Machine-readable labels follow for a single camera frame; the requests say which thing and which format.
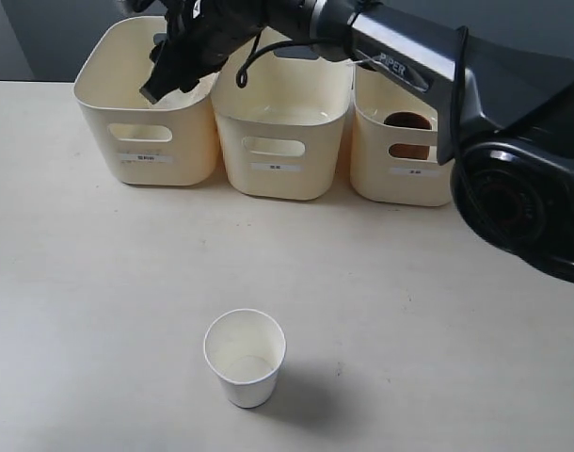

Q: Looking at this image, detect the left cream plastic bin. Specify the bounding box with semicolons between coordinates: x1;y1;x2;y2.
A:
73;16;219;186

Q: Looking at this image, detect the brown wooden cup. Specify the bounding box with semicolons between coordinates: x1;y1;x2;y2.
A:
383;112;432;160

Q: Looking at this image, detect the white paper cup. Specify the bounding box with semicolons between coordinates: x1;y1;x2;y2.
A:
203;308;287;409

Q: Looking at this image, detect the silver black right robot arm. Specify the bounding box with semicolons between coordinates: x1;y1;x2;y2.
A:
140;1;574;283

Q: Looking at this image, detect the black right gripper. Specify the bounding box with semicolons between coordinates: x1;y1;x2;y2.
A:
139;0;267;104

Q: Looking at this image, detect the cream plastic bin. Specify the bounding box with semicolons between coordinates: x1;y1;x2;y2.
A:
350;68;454;207
212;43;353;201
73;16;219;186

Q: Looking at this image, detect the middle cream plastic bin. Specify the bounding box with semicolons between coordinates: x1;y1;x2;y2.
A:
212;43;353;201

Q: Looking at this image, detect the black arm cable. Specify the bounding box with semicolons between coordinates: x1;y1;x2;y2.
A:
236;25;574;279

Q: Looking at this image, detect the right cream plastic bin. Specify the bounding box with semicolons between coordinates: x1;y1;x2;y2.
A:
350;68;454;207

